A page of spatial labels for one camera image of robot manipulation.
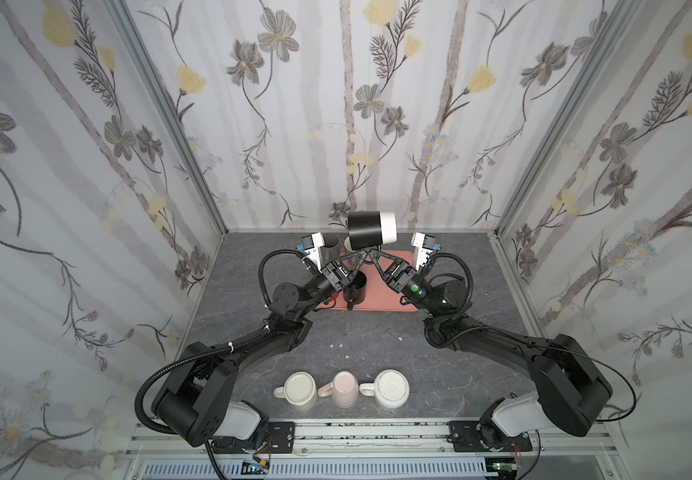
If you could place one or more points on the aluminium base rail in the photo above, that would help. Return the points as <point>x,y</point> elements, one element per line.
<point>379,438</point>

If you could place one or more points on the small grey mug white inside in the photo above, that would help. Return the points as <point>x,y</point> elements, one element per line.
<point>348,245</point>

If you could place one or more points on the white vented cable duct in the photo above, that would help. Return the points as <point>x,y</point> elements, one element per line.
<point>325,468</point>

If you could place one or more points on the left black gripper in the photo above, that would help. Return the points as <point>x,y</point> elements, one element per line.
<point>331,279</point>

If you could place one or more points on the tall grey mug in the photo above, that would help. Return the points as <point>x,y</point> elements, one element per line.
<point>331,249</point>

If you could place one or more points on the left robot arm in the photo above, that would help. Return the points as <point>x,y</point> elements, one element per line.
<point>192,397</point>

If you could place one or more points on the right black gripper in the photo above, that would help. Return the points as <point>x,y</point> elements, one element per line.
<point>392,274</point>

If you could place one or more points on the pink mug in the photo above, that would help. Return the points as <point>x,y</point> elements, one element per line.
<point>343,390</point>

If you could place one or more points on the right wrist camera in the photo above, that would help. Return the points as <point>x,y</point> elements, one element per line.
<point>424,246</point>

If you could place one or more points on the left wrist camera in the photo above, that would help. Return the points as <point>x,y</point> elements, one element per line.
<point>311,246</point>

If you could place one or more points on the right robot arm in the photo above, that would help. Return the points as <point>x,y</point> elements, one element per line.
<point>570,390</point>

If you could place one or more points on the pink plastic tray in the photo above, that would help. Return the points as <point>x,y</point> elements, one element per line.
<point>379,297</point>

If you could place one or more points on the black mug white base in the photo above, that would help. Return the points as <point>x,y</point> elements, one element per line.
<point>368,229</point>

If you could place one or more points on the cream mug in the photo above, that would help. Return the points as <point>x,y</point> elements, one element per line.
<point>299,390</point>

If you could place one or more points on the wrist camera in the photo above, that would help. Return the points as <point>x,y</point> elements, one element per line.
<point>311,246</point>
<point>424,246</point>

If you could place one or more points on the white ribbed mug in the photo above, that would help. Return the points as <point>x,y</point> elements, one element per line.
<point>390,388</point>

